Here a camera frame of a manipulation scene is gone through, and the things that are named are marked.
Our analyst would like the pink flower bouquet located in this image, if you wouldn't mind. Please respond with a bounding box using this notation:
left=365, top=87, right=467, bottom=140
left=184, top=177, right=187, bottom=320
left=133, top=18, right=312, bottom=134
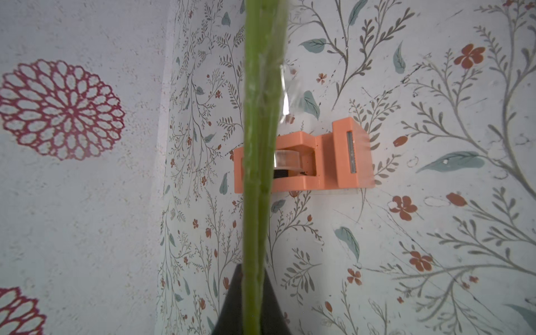
left=241, top=1, right=288, bottom=334

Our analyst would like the clear tape piece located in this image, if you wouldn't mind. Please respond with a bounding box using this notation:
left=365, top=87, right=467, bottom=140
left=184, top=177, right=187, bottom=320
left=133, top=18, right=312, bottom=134
left=280, top=64, right=306, bottom=124

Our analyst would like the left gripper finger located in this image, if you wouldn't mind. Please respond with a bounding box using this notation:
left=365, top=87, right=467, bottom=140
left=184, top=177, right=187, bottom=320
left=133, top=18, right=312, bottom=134
left=211, top=263, right=293, bottom=335

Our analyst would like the orange tape dispenser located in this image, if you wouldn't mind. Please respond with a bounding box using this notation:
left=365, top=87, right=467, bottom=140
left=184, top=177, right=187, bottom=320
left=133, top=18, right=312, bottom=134
left=232, top=116, right=376, bottom=195

